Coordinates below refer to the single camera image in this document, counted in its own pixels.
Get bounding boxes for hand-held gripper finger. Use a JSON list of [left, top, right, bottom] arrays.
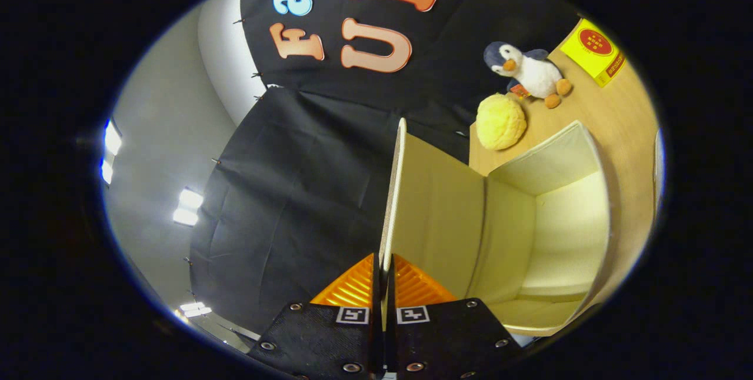
[[385, 252, 521, 380], [247, 252, 383, 380]]

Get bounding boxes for beige storage box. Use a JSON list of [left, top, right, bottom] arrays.
[[379, 117, 615, 336]]

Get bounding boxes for ceiling light panel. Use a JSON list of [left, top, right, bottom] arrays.
[[179, 301, 213, 318], [101, 119, 123, 185], [172, 188, 204, 227]]

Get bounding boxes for yellow round plush toy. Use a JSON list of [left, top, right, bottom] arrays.
[[475, 93, 528, 151]]

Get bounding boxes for grey white penguin plush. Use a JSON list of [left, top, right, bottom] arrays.
[[484, 41, 572, 109]]

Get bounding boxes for yellow book with red circle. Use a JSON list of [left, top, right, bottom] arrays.
[[559, 18, 627, 88]]

